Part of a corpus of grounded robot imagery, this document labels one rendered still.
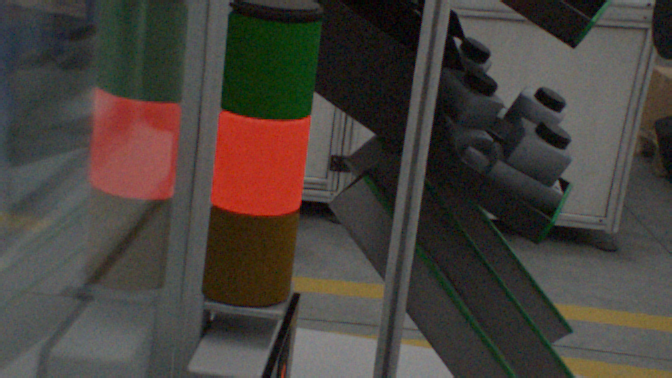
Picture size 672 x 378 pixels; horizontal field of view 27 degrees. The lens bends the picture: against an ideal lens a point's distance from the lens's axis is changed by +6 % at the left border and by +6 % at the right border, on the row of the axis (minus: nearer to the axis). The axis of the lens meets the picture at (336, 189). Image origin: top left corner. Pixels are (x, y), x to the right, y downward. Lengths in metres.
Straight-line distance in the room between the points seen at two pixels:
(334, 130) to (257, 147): 4.25
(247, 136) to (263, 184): 0.03
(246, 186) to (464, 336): 0.51
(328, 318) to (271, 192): 3.44
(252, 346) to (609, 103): 4.41
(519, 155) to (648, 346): 3.26
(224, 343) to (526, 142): 0.48
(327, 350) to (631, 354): 2.66
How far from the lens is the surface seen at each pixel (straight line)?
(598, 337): 4.36
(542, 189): 1.15
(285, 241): 0.70
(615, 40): 5.04
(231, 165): 0.69
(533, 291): 1.43
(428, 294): 1.16
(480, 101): 1.16
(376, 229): 1.15
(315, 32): 0.68
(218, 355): 0.70
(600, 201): 5.17
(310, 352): 1.68
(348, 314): 4.18
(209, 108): 0.69
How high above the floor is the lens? 1.52
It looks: 16 degrees down
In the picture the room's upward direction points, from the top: 7 degrees clockwise
